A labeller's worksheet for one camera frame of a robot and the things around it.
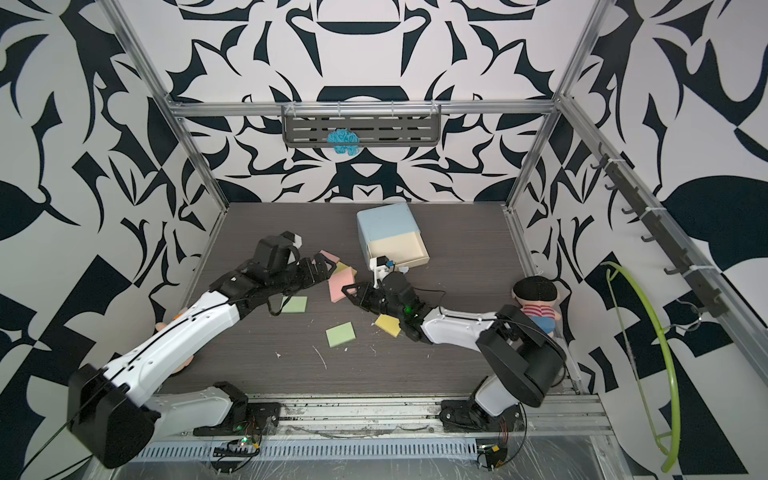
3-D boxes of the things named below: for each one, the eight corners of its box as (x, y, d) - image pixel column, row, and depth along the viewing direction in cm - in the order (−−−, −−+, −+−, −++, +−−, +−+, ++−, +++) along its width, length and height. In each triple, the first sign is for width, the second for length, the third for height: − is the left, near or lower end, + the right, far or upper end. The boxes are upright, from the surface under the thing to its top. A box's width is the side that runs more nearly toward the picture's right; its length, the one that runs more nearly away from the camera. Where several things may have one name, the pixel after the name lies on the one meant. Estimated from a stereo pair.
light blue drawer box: (366, 268, 103) (364, 239, 91) (357, 241, 110) (354, 212, 98) (415, 255, 106) (419, 226, 94) (403, 230, 113) (405, 200, 102)
